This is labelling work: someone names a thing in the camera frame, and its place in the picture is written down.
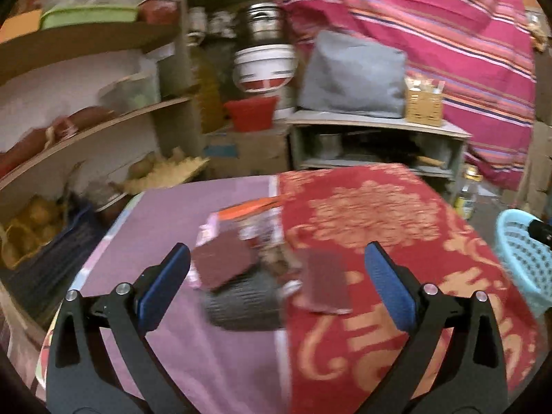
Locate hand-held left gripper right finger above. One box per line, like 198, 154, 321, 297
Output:
363, 241, 507, 414

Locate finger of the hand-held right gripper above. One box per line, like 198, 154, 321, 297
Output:
528, 220, 552, 242

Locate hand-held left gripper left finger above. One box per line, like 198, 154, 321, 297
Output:
45, 243, 199, 414

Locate light blue plastic basket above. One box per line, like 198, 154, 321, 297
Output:
495, 209, 552, 317

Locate dark red scouring pad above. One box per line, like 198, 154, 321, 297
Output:
299, 248, 353, 315
191, 232, 259, 293

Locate pink wrapper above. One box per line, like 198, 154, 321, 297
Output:
196, 212, 221, 242

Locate grey patterned wrapper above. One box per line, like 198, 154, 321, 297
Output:
202, 267, 289, 333

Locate small orange packet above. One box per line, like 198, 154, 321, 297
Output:
218, 196, 285, 220

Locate printed table sheet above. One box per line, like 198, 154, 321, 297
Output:
37, 192, 145, 397

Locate red patterned towel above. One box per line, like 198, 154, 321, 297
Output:
276, 164, 542, 414

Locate small oil bottle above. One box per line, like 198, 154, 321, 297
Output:
456, 166, 479, 220

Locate purple towel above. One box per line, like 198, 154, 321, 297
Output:
69, 175, 294, 414

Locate small woven basket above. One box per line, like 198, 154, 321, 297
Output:
84, 181, 126, 212

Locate blue plastic crate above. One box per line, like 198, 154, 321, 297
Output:
9, 203, 108, 311

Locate yellow egg tray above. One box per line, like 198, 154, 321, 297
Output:
123, 155, 210, 193

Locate potato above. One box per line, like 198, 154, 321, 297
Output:
129, 157, 156, 177

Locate yellow mesh bag of potatoes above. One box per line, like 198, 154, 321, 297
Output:
0, 196, 65, 268

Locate cardboard box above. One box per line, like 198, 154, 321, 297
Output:
205, 127, 289, 177

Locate low wooden cabinet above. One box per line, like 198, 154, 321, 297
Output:
287, 110, 472, 179

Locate yellow utensil holder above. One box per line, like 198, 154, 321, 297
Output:
404, 75, 445, 127

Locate red plastic basket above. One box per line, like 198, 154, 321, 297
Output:
223, 96, 279, 132

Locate red mesh bag sweet potatoes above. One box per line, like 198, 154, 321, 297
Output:
0, 106, 115, 173

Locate large oil bottle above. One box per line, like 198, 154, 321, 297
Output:
190, 47, 225, 134

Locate clear plastic container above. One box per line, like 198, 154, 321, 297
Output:
99, 73, 158, 113

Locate plain white bucket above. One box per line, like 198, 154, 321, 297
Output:
274, 90, 296, 119

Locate grey fabric cover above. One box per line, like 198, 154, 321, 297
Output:
298, 30, 407, 118

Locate pink striped cloth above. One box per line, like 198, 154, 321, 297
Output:
263, 0, 538, 190

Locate white bucket red label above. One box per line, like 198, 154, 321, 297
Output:
233, 45, 297, 93

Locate wooden shelf unit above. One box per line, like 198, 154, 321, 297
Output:
0, 0, 203, 333

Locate small red basket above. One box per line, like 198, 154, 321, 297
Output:
140, 0, 179, 24

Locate green plastic tray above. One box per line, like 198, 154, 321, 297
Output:
40, 3, 139, 30

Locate steel pot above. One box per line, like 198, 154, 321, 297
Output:
246, 2, 287, 46

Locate yellow box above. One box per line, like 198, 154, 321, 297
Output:
0, 9, 44, 44

